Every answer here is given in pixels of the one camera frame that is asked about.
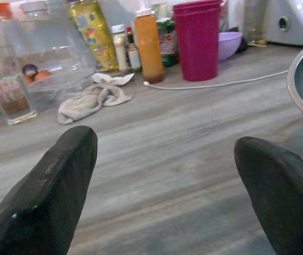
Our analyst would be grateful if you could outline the purple plastic bowl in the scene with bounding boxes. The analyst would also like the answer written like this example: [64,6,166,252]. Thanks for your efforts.
[218,31,243,64]

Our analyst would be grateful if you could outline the orange sauce squeeze bottle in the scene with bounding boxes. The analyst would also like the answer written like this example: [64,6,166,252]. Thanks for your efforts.
[133,0,166,84]

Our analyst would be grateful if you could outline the square clear glass tumbler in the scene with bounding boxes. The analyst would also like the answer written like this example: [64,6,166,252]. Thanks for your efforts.
[0,46,39,126]

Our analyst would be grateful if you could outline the small red cap sauce bottle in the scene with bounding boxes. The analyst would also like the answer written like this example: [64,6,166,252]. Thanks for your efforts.
[125,26,143,73]

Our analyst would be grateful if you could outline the white kitchen appliance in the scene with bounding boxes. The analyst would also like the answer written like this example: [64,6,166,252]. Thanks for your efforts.
[263,0,303,47]

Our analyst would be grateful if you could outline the tall clear glass bottle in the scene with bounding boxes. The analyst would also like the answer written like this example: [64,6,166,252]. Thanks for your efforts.
[243,0,268,45]

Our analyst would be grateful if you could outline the white cap spice bottle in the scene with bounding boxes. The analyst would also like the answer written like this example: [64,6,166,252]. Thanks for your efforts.
[111,24,131,72]

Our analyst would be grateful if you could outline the green glass bottle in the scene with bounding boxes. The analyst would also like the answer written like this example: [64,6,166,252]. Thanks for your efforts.
[156,16,180,68]

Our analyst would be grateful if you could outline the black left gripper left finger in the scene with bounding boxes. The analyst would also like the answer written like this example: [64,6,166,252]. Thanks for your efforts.
[0,125,99,255]

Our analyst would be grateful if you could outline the grey cloth rag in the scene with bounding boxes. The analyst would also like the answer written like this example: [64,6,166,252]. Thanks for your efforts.
[57,83,134,125]

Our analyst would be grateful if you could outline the white paper napkin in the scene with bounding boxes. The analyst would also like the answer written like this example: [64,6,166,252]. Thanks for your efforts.
[90,72,136,87]

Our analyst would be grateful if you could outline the yellow printed bottle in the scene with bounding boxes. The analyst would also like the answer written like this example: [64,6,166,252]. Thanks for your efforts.
[67,0,119,72]

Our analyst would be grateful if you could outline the large clear plastic jar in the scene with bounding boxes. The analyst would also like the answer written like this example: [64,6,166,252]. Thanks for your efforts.
[3,0,98,80]

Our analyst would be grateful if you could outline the white charging cable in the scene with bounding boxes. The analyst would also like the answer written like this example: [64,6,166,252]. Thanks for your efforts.
[143,69,290,91]

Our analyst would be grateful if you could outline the magenta plastic cup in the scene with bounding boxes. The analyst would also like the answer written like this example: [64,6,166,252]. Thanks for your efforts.
[173,7,221,82]
[172,0,223,13]

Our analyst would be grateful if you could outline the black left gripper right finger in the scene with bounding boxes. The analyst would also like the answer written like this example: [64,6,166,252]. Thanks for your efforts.
[233,136,303,255]

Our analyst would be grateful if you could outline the purple onion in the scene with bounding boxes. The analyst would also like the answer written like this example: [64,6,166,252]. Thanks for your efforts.
[22,64,39,77]

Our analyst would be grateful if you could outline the clear plastic food container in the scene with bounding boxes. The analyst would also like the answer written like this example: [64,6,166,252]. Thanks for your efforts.
[21,66,97,110]

